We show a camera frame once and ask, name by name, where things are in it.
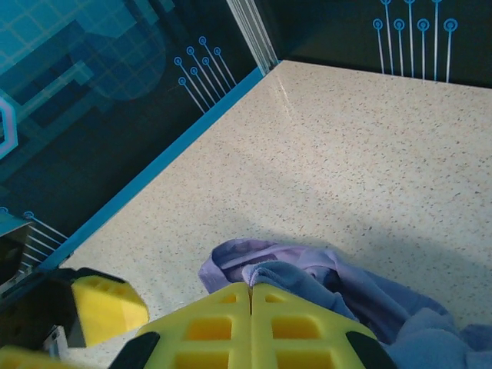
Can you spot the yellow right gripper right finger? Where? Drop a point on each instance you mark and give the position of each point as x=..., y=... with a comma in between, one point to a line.
x=300, y=334

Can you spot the aluminium frame post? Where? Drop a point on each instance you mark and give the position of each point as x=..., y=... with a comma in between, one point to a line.
x=253, y=34

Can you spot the purple t-shirt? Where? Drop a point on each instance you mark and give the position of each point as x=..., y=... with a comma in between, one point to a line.
x=346, y=292

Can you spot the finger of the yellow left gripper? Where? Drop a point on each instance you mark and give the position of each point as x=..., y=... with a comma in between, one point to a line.
x=111, y=307
x=23, y=359

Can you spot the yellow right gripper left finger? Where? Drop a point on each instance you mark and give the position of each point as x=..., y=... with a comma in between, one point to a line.
x=207, y=330

